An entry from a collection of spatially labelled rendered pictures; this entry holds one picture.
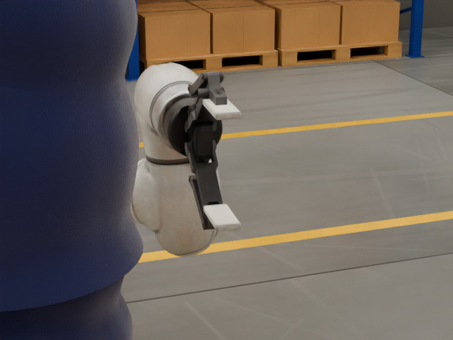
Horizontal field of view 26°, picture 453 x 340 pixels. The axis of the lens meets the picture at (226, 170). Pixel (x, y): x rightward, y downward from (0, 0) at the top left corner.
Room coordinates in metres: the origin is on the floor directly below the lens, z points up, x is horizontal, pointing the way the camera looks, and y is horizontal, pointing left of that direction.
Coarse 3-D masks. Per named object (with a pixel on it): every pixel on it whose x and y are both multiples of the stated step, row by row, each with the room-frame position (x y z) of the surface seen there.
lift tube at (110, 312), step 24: (0, 96) 0.70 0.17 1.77; (24, 96) 0.71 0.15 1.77; (120, 96) 0.78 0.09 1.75; (120, 288) 0.78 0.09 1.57; (0, 312) 0.71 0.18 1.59; (24, 312) 0.71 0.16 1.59; (48, 312) 0.72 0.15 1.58; (72, 312) 0.73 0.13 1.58; (96, 312) 0.75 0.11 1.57; (120, 312) 0.80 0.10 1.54; (0, 336) 0.70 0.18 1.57; (24, 336) 0.71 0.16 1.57; (48, 336) 0.72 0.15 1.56; (72, 336) 0.73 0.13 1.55; (96, 336) 0.75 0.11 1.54; (120, 336) 0.78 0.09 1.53
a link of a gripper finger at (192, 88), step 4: (204, 72) 1.15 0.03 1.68; (212, 72) 1.15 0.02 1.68; (220, 72) 1.15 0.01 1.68; (200, 76) 1.16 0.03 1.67; (204, 76) 1.14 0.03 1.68; (220, 76) 1.15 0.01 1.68; (196, 80) 1.18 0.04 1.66; (200, 80) 1.16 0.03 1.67; (204, 80) 1.14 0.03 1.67; (220, 80) 1.15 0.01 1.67; (188, 84) 1.23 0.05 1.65; (192, 84) 1.20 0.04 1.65; (196, 84) 1.18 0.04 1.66; (200, 84) 1.16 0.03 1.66; (204, 84) 1.16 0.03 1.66; (188, 88) 1.22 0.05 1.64; (192, 88) 1.20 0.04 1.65; (196, 88) 1.18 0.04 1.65; (192, 92) 1.20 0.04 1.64; (196, 92) 1.20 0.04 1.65
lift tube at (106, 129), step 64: (0, 0) 0.70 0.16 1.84; (64, 0) 0.72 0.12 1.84; (128, 0) 0.80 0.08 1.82; (0, 64) 0.70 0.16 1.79; (64, 64) 0.72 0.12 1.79; (0, 128) 0.70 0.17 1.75; (64, 128) 0.71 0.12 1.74; (128, 128) 0.78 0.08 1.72; (0, 192) 0.69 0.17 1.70; (64, 192) 0.71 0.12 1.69; (128, 192) 0.78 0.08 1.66; (0, 256) 0.70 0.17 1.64; (64, 256) 0.72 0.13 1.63; (128, 256) 0.77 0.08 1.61
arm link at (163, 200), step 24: (144, 168) 1.39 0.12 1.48; (168, 168) 1.35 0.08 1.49; (144, 192) 1.36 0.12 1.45; (168, 192) 1.35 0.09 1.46; (192, 192) 1.35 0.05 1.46; (144, 216) 1.37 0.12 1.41; (168, 216) 1.35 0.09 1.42; (192, 216) 1.35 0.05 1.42; (168, 240) 1.36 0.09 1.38; (192, 240) 1.35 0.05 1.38
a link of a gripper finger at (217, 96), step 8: (208, 72) 1.15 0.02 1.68; (216, 72) 1.15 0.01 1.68; (208, 80) 1.14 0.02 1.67; (216, 80) 1.14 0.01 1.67; (208, 88) 1.14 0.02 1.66; (216, 88) 1.14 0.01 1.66; (216, 96) 1.11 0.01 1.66; (224, 96) 1.11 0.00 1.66; (216, 104) 1.11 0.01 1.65; (224, 104) 1.11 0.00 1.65
